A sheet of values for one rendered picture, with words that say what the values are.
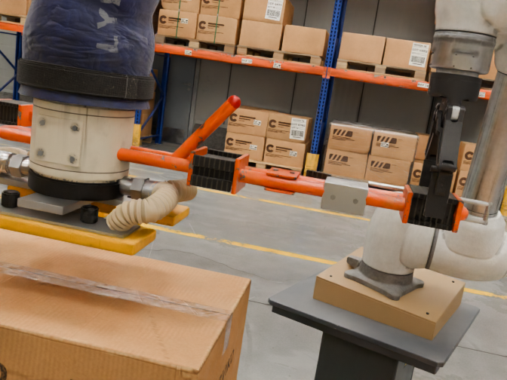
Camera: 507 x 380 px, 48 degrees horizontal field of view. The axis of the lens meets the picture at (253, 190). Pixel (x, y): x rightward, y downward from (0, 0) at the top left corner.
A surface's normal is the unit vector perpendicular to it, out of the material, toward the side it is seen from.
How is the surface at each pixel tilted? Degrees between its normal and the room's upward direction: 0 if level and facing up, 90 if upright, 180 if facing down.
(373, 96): 90
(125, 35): 75
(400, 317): 90
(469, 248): 101
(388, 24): 90
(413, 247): 95
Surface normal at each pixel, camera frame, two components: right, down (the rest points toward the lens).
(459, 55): -0.20, 0.17
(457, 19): -0.60, 0.26
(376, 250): -0.75, 0.12
